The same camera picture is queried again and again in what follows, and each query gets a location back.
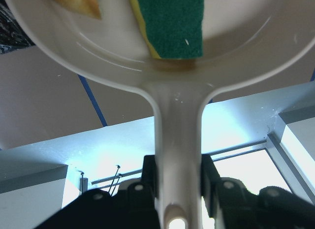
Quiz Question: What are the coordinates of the toy croissant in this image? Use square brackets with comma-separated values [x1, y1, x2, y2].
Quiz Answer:
[54, 0, 101, 19]

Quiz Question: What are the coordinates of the bin with black bag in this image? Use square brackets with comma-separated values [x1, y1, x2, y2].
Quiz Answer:
[0, 0, 35, 54]

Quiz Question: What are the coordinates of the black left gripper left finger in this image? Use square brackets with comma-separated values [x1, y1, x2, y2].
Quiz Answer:
[37, 155, 160, 229]

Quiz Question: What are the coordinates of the green yellow sponge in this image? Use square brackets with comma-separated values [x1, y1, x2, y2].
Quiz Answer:
[129, 0, 205, 60]

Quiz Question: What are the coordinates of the beige dustpan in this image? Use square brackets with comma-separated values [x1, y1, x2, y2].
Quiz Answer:
[5, 0, 315, 229]

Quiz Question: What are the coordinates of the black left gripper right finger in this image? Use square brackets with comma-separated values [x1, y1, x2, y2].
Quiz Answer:
[201, 154, 315, 229]

